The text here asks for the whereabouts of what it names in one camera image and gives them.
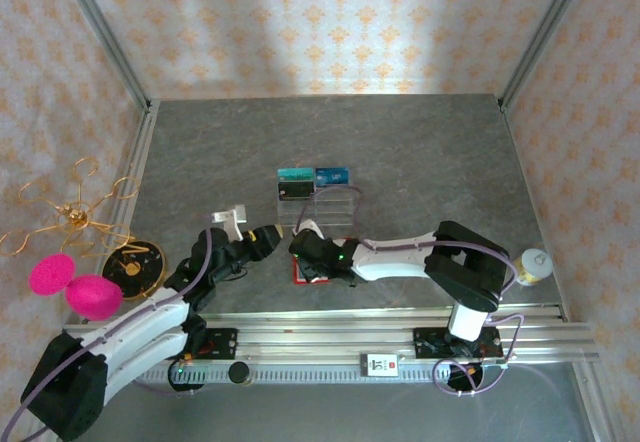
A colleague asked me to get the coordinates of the blue credit card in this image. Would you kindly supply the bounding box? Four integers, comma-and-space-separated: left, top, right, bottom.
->
314, 166, 352, 189

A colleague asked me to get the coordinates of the clear acrylic card stand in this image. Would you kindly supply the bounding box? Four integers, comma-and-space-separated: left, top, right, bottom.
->
277, 166, 362, 228

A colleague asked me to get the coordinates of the black credit card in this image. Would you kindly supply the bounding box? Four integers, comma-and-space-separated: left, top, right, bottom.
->
277, 180, 317, 203

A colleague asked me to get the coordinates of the round black gold clock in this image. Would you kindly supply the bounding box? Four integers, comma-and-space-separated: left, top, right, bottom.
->
102, 239, 169, 301

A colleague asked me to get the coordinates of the white label tag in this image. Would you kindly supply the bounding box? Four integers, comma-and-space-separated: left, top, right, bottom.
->
360, 353, 399, 377

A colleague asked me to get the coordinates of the black round knob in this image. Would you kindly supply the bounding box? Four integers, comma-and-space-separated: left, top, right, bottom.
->
228, 361, 251, 386

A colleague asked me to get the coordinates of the thick pink sponge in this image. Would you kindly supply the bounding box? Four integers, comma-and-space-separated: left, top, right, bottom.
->
64, 274, 124, 320

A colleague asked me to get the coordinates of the yellow can white lid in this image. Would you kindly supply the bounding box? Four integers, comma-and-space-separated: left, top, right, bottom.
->
514, 247, 554, 288

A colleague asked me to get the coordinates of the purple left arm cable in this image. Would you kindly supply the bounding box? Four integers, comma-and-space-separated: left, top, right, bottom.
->
3, 226, 214, 442

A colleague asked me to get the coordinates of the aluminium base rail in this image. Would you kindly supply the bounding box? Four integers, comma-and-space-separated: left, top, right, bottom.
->
64, 304, 599, 366

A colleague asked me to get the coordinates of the grey slotted cable duct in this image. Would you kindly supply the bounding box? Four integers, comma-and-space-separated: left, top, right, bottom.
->
139, 366, 451, 386

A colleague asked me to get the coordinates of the aluminium table edge rail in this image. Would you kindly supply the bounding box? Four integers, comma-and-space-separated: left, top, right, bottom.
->
498, 99, 619, 442
29, 100, 162, 442

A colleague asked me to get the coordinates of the gold wire ornament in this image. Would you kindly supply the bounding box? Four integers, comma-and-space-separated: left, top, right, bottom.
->
0, 156, 141, 259

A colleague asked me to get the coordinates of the aluminium frame post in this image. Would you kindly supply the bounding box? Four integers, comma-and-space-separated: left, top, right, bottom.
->
52, 0, 154, 113
499, 0, 596, 111

